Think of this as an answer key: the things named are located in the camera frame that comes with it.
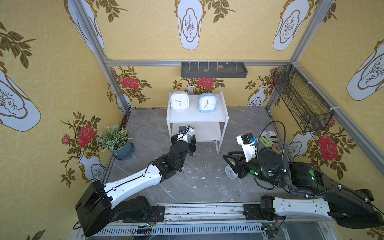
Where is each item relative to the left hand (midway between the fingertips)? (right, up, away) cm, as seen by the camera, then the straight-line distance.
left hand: (190, 135), depth 78 cm
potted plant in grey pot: (-40, -2, +2) cm, 40 cm away
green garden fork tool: (+52, -7, +22) cm, 57 cm away
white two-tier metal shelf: (+11, +4, +14) cm, 18 cm away
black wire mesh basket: (+67, +12, +5) cm, 68 cm away
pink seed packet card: (+57, -3, +27) cm, 63 cm away
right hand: (+15, -8, -21) cm, 27 cm away
